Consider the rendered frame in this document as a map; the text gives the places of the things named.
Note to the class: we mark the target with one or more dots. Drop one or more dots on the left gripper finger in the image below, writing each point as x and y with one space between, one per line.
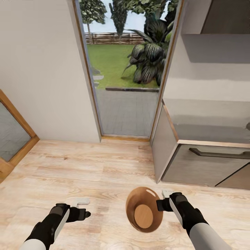
87 214

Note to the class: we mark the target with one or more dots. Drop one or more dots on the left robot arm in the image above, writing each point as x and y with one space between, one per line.
45 233

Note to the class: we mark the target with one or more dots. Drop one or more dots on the cabinet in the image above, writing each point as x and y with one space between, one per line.
217 17

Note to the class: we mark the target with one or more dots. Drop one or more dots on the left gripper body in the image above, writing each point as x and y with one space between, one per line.
79 214

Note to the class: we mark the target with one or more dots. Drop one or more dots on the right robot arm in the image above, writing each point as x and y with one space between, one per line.
201 234

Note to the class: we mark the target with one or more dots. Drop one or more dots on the door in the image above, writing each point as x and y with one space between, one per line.
17 138

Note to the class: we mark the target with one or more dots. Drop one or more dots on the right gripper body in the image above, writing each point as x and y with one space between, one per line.
162 205

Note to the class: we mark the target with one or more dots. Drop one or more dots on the trash can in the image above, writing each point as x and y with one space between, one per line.
142 211

